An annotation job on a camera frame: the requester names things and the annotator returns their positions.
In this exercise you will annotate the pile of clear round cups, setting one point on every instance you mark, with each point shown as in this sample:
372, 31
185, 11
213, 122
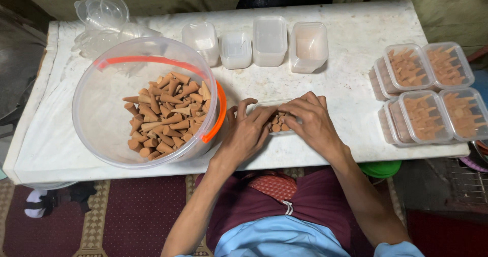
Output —
103, 20

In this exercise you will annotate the clear plastic container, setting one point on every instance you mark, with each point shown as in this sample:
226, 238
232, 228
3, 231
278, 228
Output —
263, 106

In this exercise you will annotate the metal bowl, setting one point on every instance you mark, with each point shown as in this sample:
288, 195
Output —
479, 154

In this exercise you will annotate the maroon trousers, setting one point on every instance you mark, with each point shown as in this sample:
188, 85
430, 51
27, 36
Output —
324, 207

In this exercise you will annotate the large clear plastic bucket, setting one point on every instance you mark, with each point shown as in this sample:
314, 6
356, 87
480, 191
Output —
103, 108

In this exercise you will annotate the red floor mat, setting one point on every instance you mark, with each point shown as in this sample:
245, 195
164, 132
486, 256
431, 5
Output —
446, 236

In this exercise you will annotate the person's left hand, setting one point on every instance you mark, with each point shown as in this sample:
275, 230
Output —
240, 138

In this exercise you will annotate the light blue shirt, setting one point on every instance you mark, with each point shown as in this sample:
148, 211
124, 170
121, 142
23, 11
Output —
278, 238

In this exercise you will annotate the red patterned cloth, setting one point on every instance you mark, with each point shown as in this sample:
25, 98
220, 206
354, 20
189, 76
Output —
274, 186

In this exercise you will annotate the heap of brown incense cones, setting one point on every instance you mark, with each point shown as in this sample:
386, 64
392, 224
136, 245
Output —
167, 116

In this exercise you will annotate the brown cones in open container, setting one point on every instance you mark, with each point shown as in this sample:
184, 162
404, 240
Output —
277, 126

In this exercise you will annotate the person's right hand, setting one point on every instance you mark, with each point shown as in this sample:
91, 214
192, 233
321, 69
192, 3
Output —
314, 123

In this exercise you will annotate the maroon patterned rug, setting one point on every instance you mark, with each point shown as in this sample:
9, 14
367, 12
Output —
133, 219

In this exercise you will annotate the stacks of filled lidded boxes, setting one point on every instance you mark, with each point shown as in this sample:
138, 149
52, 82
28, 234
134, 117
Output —
427, 116

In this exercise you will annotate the green plastic object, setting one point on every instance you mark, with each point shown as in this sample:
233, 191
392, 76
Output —
379, 169

